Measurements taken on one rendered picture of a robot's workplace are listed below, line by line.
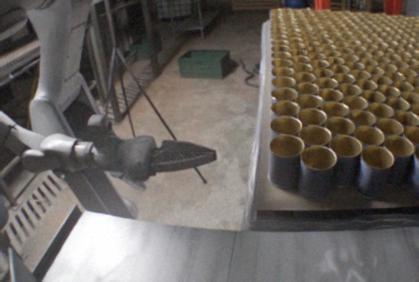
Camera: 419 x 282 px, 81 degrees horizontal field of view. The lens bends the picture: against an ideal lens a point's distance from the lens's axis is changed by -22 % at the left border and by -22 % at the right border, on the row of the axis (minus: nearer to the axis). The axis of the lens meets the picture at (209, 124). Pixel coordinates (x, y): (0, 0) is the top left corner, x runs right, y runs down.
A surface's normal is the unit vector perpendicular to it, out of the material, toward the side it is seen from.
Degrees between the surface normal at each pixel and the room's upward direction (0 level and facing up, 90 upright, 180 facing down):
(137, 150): 7
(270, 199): 2
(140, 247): 0
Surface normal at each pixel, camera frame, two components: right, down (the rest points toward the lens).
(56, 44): 0.10, 0.61
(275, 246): -0.10, -0.86
